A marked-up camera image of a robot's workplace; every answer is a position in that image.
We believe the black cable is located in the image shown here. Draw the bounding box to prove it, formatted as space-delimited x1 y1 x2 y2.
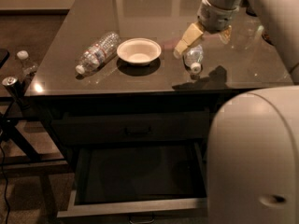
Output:
0 142 12 224

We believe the red label plastic bottle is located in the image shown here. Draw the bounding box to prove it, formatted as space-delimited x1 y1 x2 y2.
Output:
75 32 121 76

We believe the small clear bottle white cap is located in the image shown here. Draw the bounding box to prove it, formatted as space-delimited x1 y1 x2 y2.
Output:
17 50 38 83

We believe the dark side table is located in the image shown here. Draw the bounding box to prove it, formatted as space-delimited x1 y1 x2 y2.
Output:
0 49 71 179

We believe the silver metal can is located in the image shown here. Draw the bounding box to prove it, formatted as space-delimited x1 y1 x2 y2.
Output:
2 76 23 100

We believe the white paper bowl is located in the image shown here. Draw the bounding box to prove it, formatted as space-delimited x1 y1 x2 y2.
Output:
117 38 162 66

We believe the blue label plastic bottle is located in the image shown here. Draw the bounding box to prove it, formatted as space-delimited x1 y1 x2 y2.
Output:
183 45 204 74

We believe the closed top drawer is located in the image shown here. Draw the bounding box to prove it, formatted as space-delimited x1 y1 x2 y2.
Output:
50 111 209 146

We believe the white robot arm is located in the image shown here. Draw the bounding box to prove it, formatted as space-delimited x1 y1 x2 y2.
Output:
174 0 299 224

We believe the open middle drawer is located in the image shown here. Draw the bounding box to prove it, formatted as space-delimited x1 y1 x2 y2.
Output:
57 142 207 224

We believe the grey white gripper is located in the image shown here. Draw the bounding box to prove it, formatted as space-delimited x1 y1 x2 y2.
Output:
173 0 239 59

